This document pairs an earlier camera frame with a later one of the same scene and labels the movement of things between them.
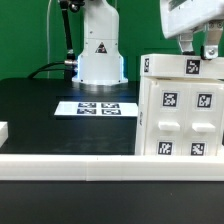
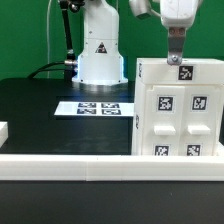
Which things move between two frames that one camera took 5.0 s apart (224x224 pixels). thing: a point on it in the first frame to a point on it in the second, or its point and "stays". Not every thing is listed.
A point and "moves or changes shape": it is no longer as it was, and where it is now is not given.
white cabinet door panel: (165, 119) stays
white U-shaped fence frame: (108, 168) stays
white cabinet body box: (180, 116) moves or changes shape
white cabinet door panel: (204, 119) moves or changes shape
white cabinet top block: (192, 66) moves or changes shape
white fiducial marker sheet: (97, 108) stays
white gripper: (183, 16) to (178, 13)
